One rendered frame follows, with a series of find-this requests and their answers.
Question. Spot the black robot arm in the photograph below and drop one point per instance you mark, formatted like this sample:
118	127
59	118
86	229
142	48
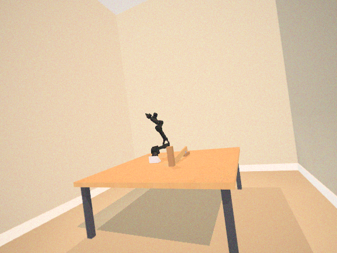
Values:
155	150

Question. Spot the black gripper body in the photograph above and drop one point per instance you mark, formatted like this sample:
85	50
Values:
151	118

